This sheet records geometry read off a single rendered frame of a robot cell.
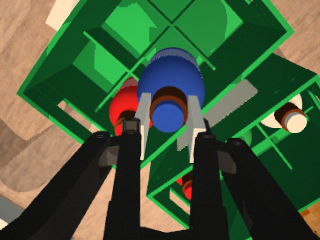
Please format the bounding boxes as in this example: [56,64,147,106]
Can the cream paper strip with colored squares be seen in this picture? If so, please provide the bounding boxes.
[46,0,79,30]

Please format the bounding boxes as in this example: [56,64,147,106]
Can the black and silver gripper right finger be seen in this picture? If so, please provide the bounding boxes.
[186,95,320,240]

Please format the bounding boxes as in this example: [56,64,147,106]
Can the red bottle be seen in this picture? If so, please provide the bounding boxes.
[109,77,139,136]
[176,171,192,199]

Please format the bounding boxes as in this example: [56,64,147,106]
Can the green crate with dividers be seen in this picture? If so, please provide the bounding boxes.
[146,53,320,240]
[16,0,295,145]

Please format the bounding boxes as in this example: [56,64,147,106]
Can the cream bottle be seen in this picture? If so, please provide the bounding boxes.
[261,93,307,133]

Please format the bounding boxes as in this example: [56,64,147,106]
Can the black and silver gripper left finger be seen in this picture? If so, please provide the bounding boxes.
[0,93,151,240]

